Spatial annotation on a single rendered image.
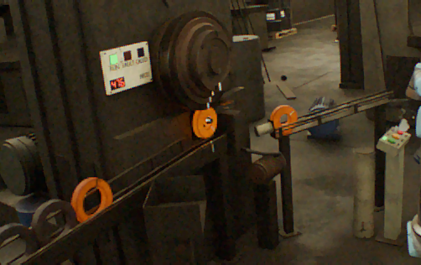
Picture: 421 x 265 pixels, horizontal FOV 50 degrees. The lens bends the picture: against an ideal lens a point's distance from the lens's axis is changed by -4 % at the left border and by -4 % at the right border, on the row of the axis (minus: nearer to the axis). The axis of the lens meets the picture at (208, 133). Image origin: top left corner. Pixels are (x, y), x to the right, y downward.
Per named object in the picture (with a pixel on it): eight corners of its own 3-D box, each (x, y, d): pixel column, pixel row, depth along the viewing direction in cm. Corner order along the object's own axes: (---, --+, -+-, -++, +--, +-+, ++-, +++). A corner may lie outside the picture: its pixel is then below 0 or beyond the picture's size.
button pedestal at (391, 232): (371, 242, 255) (373, 139, 236) (385, 224, 272) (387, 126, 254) (399, 249, 245) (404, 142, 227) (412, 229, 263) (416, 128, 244)
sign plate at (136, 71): (106, 94, 195) (99, 52, 189) (149, 80, 214) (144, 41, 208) (110, 95, 193) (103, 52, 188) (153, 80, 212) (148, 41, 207)
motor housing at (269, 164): (252, 247, 265) (245, 161, 249) (272, 231, 281) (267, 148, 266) (272, 253, 257) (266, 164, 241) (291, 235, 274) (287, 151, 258)
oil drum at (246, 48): (203, 121, 529) (194, 42, 502) (233, 107, 572) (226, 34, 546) (247, 126, 493) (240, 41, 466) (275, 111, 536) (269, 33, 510)
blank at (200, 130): (187, 126, 222) (193, 127, 220) (200, 99, 227) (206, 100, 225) (203, 143, 233) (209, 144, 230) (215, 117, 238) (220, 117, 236)
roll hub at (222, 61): (223, 26, 222) (229, 82, 231) (185, 35, 201) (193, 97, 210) (232, 25, 218) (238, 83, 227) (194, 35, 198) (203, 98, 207)
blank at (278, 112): (281, 137, 262) (283, 139, 258) (264, 119, 255) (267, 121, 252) (299, 117, 262) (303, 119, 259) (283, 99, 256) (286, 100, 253)
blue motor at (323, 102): (304, 143, 423) (303, 106, 413) (311, 124, 475) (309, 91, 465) (338, 143, 414) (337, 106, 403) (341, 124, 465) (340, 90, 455)
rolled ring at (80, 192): (68, 200, 168) (63, 199, 170) (90, 235, 178) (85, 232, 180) (100, 168, 180) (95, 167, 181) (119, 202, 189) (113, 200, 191)
